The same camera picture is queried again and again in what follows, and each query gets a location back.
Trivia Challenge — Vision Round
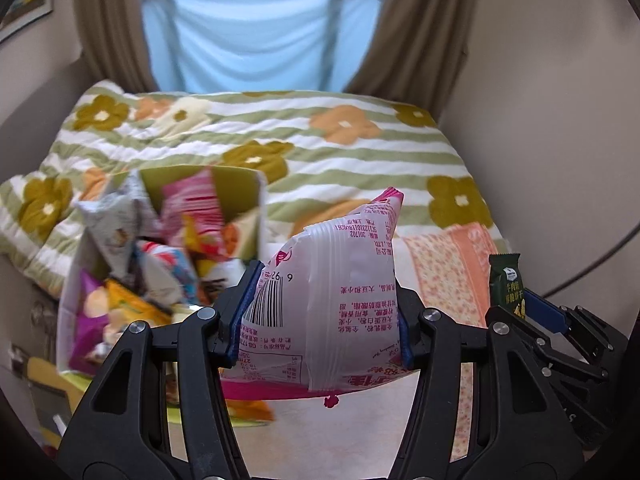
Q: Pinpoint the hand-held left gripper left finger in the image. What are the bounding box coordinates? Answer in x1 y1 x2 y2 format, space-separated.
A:
57 260 266 480

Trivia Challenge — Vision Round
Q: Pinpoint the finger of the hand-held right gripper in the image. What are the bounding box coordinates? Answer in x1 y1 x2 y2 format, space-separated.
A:
522 287 629 369
485 304 609 387

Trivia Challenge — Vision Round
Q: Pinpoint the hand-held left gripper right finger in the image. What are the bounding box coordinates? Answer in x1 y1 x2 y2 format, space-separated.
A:
387 282 587 480

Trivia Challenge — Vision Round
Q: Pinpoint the dark green snack packet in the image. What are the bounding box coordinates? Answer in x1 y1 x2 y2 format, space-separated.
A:
487 252 527 322

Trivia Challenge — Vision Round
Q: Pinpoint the white pink snack bag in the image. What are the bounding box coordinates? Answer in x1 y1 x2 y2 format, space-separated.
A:
220 186 406 408

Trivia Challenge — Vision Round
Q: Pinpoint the yellow printed cardboard box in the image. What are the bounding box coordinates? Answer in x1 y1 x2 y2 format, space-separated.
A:
54 164 268 376

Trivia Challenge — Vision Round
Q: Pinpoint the peach floral cloth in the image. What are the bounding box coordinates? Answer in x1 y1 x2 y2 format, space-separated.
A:
400 222 513 463

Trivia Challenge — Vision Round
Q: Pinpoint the white red-striped snack bag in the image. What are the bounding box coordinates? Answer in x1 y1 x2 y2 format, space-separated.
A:
134 240 202 307

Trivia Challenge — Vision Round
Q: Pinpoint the yellow snack bag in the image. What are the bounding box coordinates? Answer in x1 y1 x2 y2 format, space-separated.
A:
102 279 173 333

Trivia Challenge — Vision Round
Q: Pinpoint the orange snack bag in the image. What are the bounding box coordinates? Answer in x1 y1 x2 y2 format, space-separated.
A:
181 212 238 263

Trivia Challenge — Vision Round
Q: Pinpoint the pink striped snack bag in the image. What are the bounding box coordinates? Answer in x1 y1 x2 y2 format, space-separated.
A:
159 169 227 243

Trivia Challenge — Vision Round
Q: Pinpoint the purple snack bag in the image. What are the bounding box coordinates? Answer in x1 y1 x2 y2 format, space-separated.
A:
69 269 108 373

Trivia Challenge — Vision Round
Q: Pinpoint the white crinkled snack bag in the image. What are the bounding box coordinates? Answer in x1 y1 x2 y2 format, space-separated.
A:
79 172 163 281

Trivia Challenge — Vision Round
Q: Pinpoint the green striped flower blanket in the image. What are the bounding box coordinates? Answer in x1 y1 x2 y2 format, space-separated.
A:
0 79 503 301

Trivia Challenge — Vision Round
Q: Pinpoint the brown curtain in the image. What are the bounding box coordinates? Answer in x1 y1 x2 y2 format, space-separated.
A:
342 0 473 116
72 0 161 93

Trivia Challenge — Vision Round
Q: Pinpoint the light blue cloth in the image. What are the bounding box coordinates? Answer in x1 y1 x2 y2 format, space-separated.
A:
140 0 388 95

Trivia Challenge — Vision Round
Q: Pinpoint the black cable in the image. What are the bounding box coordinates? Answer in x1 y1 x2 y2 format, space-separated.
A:
542 227 640 297

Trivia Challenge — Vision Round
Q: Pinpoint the framed wall picture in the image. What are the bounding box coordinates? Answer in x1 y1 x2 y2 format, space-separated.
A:
0 0 55 43

